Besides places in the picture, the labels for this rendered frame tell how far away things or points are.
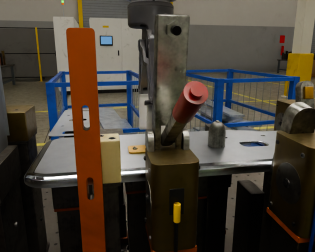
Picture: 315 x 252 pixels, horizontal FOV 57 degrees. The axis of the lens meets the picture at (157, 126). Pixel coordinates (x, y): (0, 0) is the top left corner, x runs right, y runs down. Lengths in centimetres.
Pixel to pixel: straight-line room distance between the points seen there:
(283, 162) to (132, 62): 805
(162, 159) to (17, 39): 1215
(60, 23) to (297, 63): 596
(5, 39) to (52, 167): 1207
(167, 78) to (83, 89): 10
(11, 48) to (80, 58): 1214
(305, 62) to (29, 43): 940
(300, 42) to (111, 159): 769
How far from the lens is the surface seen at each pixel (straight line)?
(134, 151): 52
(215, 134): 55
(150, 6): 47
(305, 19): 799
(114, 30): 833
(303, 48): 800
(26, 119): 63
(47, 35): 1229
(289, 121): 42
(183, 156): 36
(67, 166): 48
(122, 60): 834
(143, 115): 57
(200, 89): 25
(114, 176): 39
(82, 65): 34
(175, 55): 34
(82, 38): 34
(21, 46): 1241
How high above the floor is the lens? 118
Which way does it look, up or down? 15 degrees down
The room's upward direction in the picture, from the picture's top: straight up
